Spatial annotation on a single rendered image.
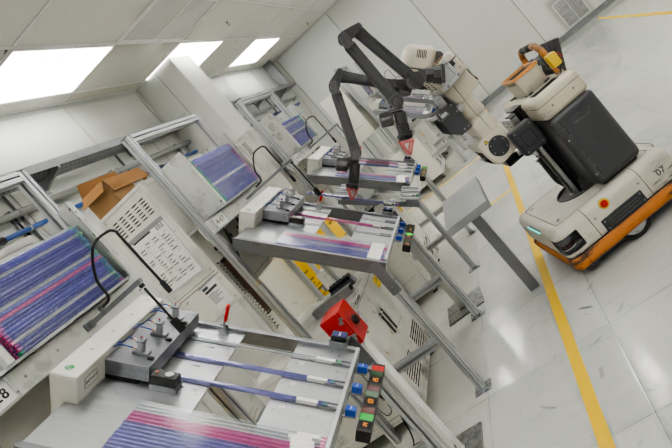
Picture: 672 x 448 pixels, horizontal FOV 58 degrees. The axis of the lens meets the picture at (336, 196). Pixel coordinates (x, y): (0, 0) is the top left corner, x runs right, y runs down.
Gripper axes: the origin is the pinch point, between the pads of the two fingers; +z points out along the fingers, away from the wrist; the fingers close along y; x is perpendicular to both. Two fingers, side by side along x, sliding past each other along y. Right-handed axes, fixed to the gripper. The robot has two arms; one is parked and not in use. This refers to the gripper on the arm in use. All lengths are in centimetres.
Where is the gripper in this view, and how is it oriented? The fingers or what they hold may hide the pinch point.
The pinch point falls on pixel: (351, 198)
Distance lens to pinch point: 324.9
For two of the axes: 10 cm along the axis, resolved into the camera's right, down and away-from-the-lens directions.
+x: 9.8, 1.3, -1.7
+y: -2.0, 2.6, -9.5
